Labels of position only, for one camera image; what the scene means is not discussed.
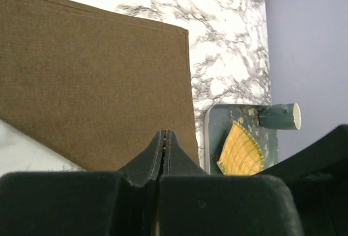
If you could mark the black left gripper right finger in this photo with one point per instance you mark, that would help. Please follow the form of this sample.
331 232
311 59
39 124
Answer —
192 202

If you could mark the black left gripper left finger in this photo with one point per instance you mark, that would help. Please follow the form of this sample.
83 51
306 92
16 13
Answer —
122 202

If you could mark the brown cloth napkin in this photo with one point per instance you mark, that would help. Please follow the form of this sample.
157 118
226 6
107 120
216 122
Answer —
93 85

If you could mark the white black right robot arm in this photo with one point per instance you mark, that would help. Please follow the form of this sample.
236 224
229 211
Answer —
305 194

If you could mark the teal mug white inside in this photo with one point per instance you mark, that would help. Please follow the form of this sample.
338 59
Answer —
281 117

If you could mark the yellow bamboo mat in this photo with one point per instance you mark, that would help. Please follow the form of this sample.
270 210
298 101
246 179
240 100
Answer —
241 155

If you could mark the teal floral metal tray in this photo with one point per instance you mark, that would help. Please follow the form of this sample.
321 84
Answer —
219 120

